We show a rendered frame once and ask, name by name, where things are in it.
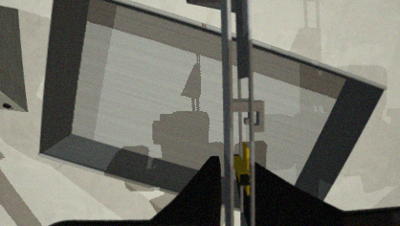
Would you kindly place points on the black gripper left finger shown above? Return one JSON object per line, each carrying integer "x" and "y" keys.
{"x": 199, "y": 203}

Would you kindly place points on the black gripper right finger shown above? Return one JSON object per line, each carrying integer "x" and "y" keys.
{"x": 279, "y": 203}

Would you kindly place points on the grey rectangular roasting tin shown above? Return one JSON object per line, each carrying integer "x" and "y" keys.
{"x": 135, "y": 93}

